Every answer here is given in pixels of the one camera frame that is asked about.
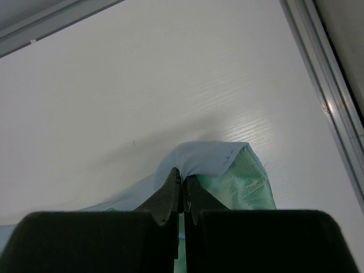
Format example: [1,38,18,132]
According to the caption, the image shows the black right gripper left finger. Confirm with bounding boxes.
[1,168,181,272]

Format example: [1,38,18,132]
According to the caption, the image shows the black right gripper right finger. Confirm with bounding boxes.
[183,176,358,272]

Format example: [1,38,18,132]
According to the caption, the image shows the light blue green pillowcase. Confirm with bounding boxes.
[1,142,276,272]

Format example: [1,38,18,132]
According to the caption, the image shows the aluminium table frame rail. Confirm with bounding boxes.
[1,1,363,204]

